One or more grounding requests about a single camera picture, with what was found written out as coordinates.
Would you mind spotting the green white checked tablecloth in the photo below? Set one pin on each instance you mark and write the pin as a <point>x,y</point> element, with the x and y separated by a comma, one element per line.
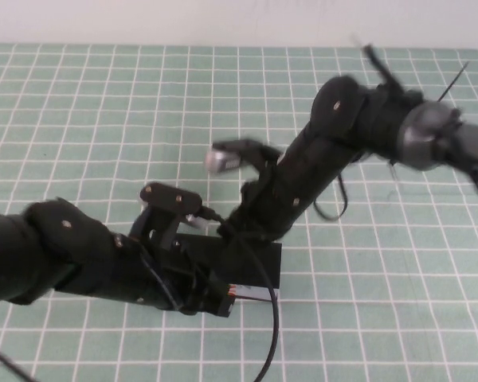
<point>83,139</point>

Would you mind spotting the black glasses case printed sides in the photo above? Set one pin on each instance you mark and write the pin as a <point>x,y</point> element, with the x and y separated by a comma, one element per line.
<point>259,266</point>

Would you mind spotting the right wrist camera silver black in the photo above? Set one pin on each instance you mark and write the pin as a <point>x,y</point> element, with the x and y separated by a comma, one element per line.
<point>227,161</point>

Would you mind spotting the right robot arm black grey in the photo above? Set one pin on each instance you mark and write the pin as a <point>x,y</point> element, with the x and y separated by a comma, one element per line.
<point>342,119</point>

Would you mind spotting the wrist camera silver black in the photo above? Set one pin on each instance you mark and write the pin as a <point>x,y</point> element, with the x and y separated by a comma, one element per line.
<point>227,161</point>
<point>167,197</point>

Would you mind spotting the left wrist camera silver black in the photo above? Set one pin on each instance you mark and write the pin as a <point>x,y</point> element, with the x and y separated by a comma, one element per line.
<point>167,197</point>

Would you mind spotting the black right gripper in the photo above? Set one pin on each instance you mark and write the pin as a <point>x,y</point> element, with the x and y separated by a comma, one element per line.
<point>279,203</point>

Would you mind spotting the left robot arm black grey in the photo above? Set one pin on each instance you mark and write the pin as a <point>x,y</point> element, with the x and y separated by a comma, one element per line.
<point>63,246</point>

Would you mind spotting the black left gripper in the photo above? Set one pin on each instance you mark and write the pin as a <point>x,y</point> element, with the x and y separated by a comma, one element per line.
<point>171,274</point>

